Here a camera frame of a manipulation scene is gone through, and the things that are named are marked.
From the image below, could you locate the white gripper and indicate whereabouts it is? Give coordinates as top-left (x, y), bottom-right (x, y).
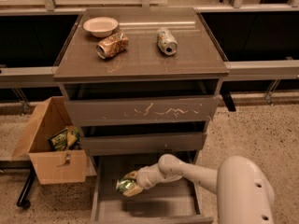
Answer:
top-left (123, 164), bottom-right (163, 197)

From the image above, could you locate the crushed green can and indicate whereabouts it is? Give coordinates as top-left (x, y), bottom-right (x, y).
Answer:
top-left (116, 178), bottom-right (135, 194)

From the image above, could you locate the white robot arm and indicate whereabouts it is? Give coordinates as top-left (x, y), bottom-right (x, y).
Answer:
top-left (118, 154), bottom-right (275, 224)

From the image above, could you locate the open bottom drawer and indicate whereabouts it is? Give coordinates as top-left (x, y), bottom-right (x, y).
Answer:
top-left (91, 153), bottom-right (213, 224)

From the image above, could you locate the middle drawer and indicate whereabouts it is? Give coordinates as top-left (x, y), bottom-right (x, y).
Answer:
top-left (81, 121), bottom-right (206, 156)

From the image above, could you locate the top drawer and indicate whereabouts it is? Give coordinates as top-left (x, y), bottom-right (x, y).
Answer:
top-left (64, 78), bottom-right (220, 126)

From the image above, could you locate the grey drawer cabinet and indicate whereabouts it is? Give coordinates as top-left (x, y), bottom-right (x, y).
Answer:
top-left (53, 7), bottom-right (230, 224)

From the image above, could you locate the crushed orange can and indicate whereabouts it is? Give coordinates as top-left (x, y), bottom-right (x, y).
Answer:
top-left (96, 32), bottom-right (129, 59)

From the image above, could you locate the white green can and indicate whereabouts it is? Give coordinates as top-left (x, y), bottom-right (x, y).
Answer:
top-left (157, 28), bottom-right (178, 56)

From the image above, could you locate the cardboard box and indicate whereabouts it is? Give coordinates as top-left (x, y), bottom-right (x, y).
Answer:
top-left (11, 96), bottom-right (87, 185)

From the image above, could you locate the green snack bag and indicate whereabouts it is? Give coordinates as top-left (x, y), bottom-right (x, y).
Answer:
top-left (49, 126), bottom-right (81, 151)

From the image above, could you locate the black wheeled table leg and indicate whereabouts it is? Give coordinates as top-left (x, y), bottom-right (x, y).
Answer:
top-left (17, 168), bottom-right (36, 210)

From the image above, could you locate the white bowl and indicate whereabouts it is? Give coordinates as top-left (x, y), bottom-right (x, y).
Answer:
top-left (83, 17), bottom-right (119, 37)

